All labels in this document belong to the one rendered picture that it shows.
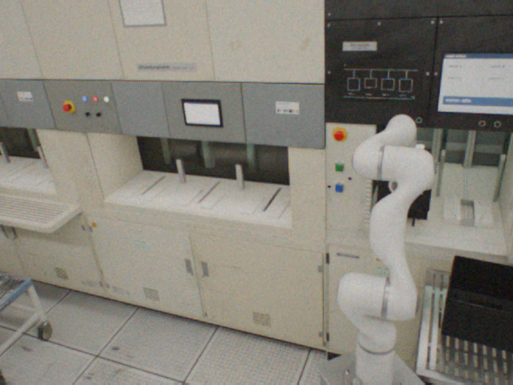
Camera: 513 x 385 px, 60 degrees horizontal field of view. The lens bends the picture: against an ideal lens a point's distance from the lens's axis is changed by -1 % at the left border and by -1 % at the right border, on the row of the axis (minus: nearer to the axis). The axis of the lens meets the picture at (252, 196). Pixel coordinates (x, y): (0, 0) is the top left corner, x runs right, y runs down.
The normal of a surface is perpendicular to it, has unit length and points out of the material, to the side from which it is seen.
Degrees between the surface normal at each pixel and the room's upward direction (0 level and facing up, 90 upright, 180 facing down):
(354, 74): 90
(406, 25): 90
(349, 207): 90
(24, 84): 90
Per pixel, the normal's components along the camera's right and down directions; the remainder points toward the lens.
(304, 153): -0.37, 0.47
